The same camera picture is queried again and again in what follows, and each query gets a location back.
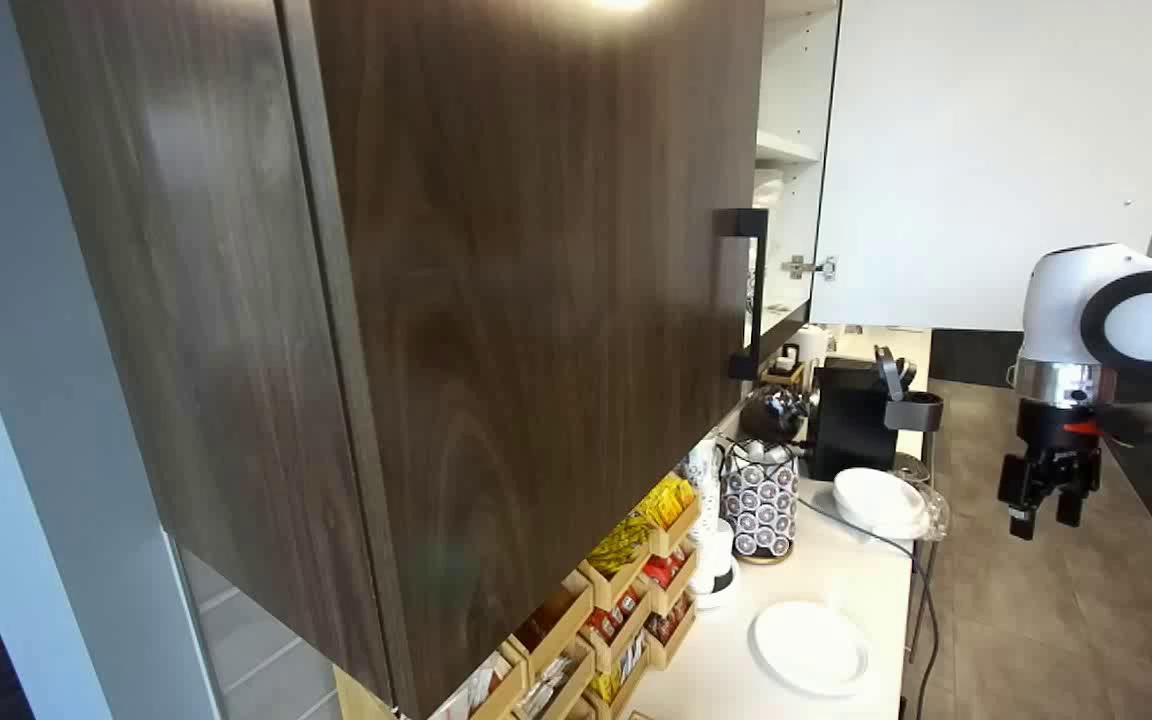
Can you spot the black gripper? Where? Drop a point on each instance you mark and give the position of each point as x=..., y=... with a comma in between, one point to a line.
x=1059, y=445

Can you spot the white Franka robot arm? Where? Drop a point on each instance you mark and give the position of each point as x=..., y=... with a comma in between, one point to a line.
x=1071, y=303

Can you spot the metal cabinet hinge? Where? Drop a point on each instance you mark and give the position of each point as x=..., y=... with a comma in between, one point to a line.
x=808, y=264

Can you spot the white open cabinet door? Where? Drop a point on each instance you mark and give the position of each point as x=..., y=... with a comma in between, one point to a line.
x=991, y=147

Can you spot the white cabinet with wood edge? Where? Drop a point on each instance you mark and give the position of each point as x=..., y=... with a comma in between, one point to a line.
x=789, y=83

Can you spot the wide dark wood cabinet door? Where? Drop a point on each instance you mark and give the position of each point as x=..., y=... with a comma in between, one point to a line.
x=538, y=335

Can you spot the narrow dark wood cabinet door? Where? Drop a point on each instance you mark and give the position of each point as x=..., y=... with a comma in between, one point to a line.
x=200, y=295

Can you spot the white bowl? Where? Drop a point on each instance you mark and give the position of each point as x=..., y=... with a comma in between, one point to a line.
x=879, y=502

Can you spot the black coffee machine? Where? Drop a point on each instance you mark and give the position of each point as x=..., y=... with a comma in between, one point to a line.
x=850, y=414

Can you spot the white round plate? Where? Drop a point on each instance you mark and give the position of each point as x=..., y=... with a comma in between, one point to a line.
x=808, y=644

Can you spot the white small mug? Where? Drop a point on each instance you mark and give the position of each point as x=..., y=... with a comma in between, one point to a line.
x=815, y=348

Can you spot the patterned ceramic canister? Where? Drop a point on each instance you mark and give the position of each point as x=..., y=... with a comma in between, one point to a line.
x=761, y=504

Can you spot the chrome capsule holder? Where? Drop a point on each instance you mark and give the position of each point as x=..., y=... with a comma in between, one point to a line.
x=772, y=417

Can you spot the white bottle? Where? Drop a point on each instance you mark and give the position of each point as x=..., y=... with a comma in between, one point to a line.
x=710, y=535

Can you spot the wooden tea bag rack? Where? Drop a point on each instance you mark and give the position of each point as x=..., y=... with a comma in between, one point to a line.
x=630, y=603

